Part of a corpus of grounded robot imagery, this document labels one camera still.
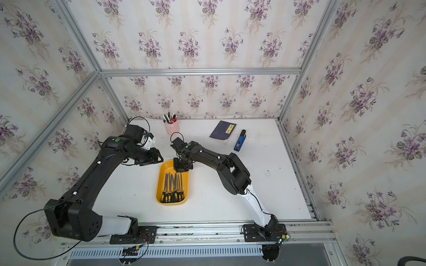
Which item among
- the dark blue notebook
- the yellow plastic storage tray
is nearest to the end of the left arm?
the yellow plastic storage tray

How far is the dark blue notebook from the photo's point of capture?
3.58 feet

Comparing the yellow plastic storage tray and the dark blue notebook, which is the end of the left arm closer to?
the yellow plastic storage tray
